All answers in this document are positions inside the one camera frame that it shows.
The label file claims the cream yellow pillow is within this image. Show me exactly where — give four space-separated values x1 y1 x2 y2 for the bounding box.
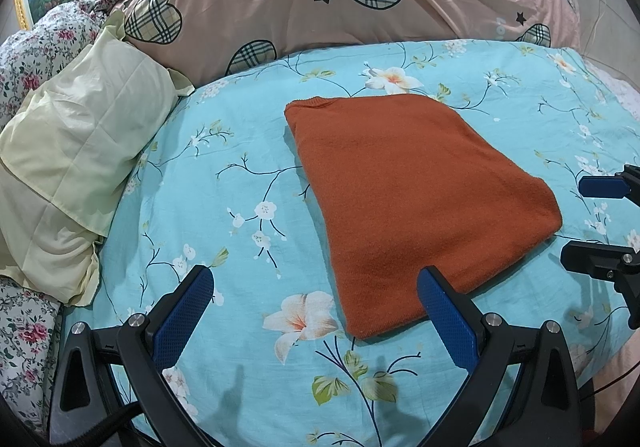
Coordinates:
1 12 194 306

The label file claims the white red floral quilt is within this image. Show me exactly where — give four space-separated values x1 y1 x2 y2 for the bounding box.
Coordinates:
0 0 147 433

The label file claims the orange knit sweater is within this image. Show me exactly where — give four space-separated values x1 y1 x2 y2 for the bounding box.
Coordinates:
284 94 562 339

